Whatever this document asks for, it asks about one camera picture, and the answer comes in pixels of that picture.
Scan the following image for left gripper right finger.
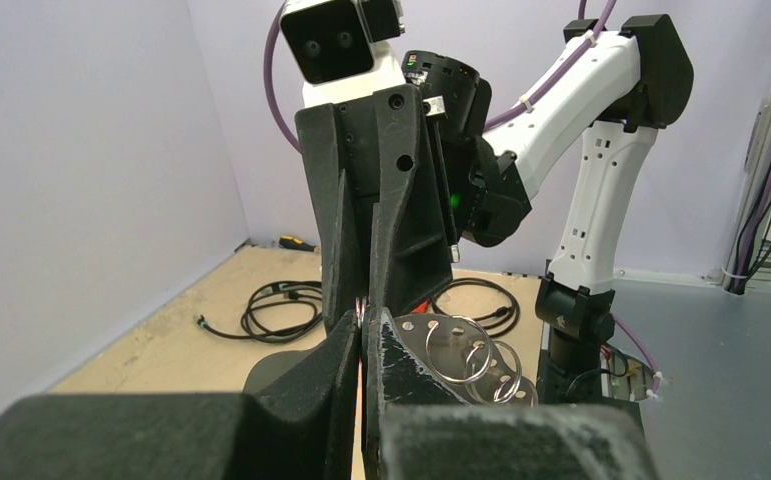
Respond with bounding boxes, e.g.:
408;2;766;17
361;308;659;479

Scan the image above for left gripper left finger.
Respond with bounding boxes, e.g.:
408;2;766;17
0;313;360;479

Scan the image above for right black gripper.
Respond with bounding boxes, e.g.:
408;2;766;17
295;84;472;331

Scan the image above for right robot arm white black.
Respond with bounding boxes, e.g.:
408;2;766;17
279;1;693;403

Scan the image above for yellow black screwdriver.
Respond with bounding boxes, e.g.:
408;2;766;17
278;235;319;252

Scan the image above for coiled black cable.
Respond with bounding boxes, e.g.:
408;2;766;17
196;280;325;344

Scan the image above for black cable near wrench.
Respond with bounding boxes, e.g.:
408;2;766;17
427;278;522;339

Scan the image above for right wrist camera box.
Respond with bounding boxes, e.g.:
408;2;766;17
278;0;405;108

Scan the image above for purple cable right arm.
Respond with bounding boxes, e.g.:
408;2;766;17
262;0;618;155

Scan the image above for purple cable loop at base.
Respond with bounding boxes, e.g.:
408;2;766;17
610;314;665;402

